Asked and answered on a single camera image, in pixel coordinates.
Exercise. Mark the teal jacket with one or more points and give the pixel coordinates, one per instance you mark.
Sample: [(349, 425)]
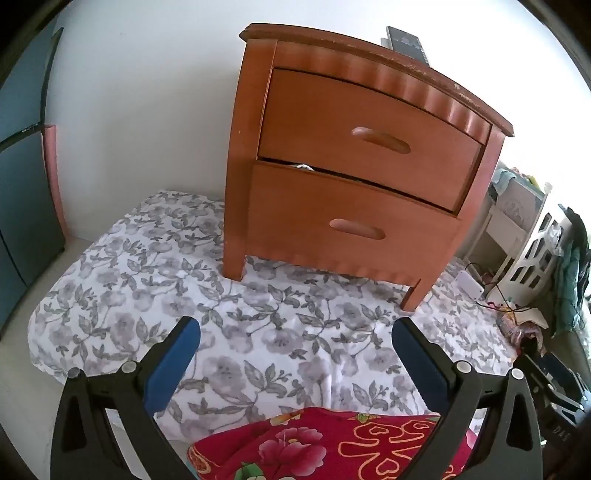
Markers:
[(571, 277)]

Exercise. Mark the small white bedside shelf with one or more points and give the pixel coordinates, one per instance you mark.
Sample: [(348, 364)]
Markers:
[(508, 213)]

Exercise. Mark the wooden nightstand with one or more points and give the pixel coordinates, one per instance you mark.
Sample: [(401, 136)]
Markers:
[(273, 46)]

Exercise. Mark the dark teal cabinet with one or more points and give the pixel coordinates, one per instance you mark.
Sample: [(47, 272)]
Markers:
[(31, 236)]

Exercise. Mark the black remote control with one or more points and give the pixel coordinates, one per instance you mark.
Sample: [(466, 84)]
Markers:
[(406, 44)]

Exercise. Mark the grey floral quilt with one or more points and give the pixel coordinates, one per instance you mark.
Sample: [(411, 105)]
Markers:
[(280, 339)]

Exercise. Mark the colourful toy pile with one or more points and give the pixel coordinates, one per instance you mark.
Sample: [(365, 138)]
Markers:
[(523, 325)]

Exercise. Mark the white power adapter box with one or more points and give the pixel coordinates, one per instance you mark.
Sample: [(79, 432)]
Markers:
[(469, 285)]

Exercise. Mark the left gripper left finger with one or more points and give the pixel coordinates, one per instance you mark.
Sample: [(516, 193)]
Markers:
[(84, 445)]

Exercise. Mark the wooden drawer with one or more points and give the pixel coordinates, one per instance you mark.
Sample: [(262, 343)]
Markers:
[(354, 131), (329, 223)]

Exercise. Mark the red floral blanket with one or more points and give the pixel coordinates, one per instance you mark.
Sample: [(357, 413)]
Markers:
[(314, 443)]

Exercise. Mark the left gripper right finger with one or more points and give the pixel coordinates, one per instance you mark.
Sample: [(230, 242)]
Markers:
[(509, 443)]

